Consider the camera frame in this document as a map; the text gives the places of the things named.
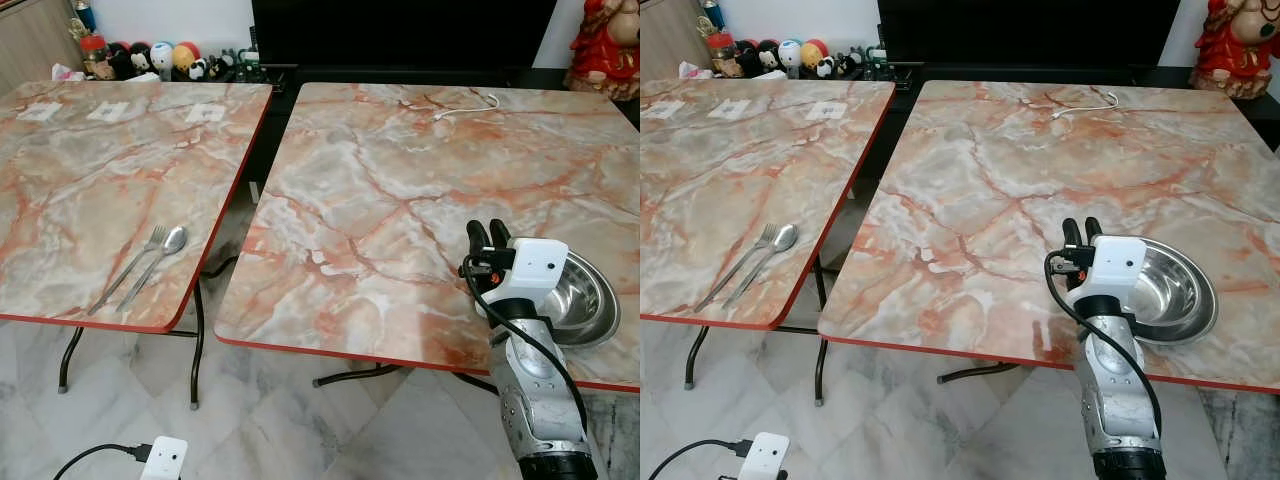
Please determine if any stainless steel bowl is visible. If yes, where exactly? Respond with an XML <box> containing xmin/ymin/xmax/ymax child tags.
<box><xmin>527</xmin><ymin>250</ymin><xmax>622</xmax><ymax>350</ymax></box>
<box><xmin>1128</xmin><ymin>238</ymin><xmax>1220</xmax><ymax>347</ymax></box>

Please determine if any dark television cabinet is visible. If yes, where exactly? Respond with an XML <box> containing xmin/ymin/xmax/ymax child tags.
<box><xmin>236</xmin><ymin>64</ymin><xmax>641</xmax><ymax>126</ymax></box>

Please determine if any black television screen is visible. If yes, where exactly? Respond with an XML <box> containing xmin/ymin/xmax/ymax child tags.
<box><xmin>877</xmin><ymin>0</ymin><xmax>1182</xmax><ymax>70</ymax></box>
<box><xmin>250</xmin><ymin>0</ymin><xmax>558</xmax><ymax>70</ymax></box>

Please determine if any red golden figure statue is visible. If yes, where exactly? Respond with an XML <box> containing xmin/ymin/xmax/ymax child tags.
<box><xmin>563</xmin><ymin>0</ymin><xmax>641</xmax><ymax>102</ymax></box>
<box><xmin>1188</xmin><ymin>0</ymin><xmax>1280</xmax><ymax>101</ymax></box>

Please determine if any brown wooden cabinet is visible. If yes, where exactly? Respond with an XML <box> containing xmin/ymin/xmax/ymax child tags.
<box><xmin>640</xmin><ymin>0</ymin><xmax>717</xmax><ymax>83</ymax></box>
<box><xmin>0</xmin><ymin>0</ymin><xmax>87</xmax><ymax>97</ymax></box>

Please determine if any dark green toy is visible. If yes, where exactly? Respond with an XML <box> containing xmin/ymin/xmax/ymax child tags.
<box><xmin>836</xmin><ymin>44</ymin><xmax>893</xmax><ymax>82</ymax></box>
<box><xmin>209</xmin><ymin>46</ymin><xmax>269</xmax><ymax>84</ymax></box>

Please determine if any silver metal fork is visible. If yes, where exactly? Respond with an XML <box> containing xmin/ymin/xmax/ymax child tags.
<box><xmin>87</xmin><ymin>225</ymin><xmax>168</xmax><ymax>317</ymax></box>
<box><xmin>694</xmin><ymin>223</ymin><xmax>779</xmax><ymax>315</ymax></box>

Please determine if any silver metal spoon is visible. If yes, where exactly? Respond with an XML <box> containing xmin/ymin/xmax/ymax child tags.
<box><xmin>722</xmin><ymin>223</ymin><xmax>800</xmax><ymax>311</ymax></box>
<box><xmin>116</xmin><ymin>226</ymin><xmax>190</xmax><ymax>313</ymax></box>

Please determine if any black round doll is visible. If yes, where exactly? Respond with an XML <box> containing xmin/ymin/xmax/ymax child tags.
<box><xmin>108</xmin><ymin>41</ymin><xmax>154</xmax><ymax>80</ymax></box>
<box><xmin>737</xmin><ymin>39</ymin><xmax>782</xmax><ymax>77</ymax></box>

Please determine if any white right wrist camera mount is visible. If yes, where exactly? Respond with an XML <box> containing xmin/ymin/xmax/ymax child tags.
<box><xmin>1084</xmin><ymin>235</ymin><xmax>1149</xmax><ymax>301</ymax></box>
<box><xmin>496</xmin><ymin>237</ymin><xmax>570</xmax><ymax>302</ymax></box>

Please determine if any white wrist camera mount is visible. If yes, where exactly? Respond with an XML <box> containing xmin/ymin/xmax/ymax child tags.
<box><xmin>1084</xmin><ymin>235</ymin><xmax>1149</xmax><ymax>301</ymax></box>
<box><xmin>140</xmin><ymin>436</ymin><xmax>190</xmax><ymax>480</ymax></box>
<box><xmin>496</xmin><ymin>237</ymin><xmax>570</xmax><ymax>302</ymax></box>
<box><xmin>737</xmin><ymin>432</ymin><xmax>792</xmax><ymax>480</ymax></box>

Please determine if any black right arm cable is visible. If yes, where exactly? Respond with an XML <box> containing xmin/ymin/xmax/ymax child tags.
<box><xmin>460</xmin><ymin>254</ymin><xmax>591</xmax><ymax>437</ymax></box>
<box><xmin>1044</xmin><ymin>250</ymin><xmax>1164</xmax><ymax>437</ymax></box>

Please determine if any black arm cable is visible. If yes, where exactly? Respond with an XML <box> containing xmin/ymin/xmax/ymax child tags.
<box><xmin>460</xmin><ymin>254</ymin><xmax>591</xmax><ymax>437</ymax></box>
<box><xmin>648</xmin><ymin>438</ymin><xmax>754</xmax><ymax>480</ymax></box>
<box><xmin>52</xmin><ymin>442</ymin><xmax>154</xmax><ymax>480</ymax></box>
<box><xmin>1044</xmin><ymin>250</ymin><xmax>1164</xmax><ymax>437</ymax></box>

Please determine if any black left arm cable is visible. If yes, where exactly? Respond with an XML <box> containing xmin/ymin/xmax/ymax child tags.
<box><xmin>52</xmin><ymin>442</ymin><xmax>154</xmax><ymax>480</ymax></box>
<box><xmin>648</xmin><ymin>438</ymin><xmax>754</xmax><ymax>480</ymax></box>

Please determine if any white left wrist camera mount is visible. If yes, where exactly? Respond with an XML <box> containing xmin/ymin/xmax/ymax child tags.
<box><xmin>140</xmin><ymin>436</ymin><xmax>190</xmax><ymax>480</ymax></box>
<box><xmin>737</xmin><ymin>432</ymin><xmax>792</xmax><ymax>480</ymax></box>

